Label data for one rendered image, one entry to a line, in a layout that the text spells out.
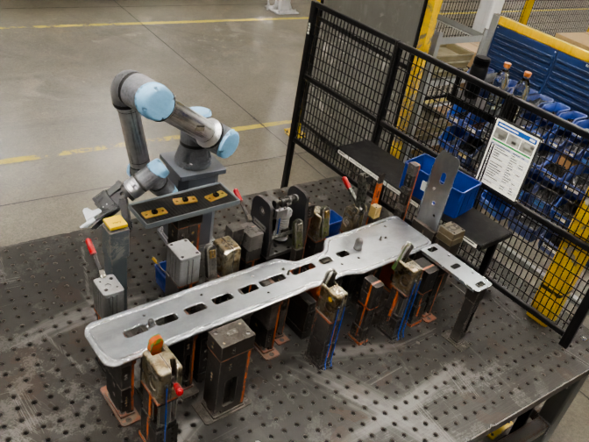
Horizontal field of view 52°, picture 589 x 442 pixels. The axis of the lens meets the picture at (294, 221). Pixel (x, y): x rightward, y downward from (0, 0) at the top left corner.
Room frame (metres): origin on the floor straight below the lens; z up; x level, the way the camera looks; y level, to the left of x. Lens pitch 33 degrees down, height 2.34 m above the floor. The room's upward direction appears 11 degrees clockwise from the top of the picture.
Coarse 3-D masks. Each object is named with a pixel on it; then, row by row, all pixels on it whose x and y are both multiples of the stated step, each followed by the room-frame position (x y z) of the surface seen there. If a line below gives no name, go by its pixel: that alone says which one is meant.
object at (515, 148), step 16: (496, 128) 2.39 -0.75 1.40; (512, 128) 2.34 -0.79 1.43; (496, 144) 2.37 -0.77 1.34; (512, 144) 2.32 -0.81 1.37; (528, 144) 2.28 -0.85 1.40; (480, 160) 2.40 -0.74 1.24; (496, 160) 2.35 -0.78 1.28; (512, 160) 2.30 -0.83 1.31; (528, 160) 2.26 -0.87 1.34; (480, 176) 2.38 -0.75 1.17; (496, 176) 2.33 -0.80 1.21; (512, 176) 2.28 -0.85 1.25; (496, 192) 2.31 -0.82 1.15; (512, 192) 2.26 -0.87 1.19
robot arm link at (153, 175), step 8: (152, 160) 1.86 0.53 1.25; (160, 160) 1.88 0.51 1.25; (144, 168) 1.83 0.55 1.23; (152, 168) 1.83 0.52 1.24; (160, 168) 1.83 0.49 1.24; (136, 176) 1.81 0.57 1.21; (144, 176) 1.81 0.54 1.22; (152, 176) 1.81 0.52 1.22; (160, 176) 1.83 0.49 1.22; (144, 184) 1.80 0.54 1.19; (152, 184) 1.81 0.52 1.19; (160, 184) 1.84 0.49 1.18
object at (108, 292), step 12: (108, 276) 1.44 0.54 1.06; (96, 288) 1.39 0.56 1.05; (108, 288) 1.39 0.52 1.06; (120, 288) 1.40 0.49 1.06; (96, 300) 1.39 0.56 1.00; (108, 300) 1.36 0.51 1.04; (120, 300) 1.39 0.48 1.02; (96, 312) 1.39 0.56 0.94; (108, 312) 1.36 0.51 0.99; (96, 360) 1.40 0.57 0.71
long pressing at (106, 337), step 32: (384, 224) 2.14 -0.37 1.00; (320, 256) 1.83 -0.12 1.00; (352, 256) 1.87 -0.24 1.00; (384, 256) 1.91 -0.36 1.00; (192, 288) 1.52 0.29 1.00; (224, 288) 1.56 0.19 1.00; (288, 288) 1.62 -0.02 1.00; (96, 320) 1.30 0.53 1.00; (128, 320) 1.33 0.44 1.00; (192, 320) 1.38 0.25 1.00; (224, 320) 1.41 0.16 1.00; (96, 352) 1.19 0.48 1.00; (128, 352) 1.21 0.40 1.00
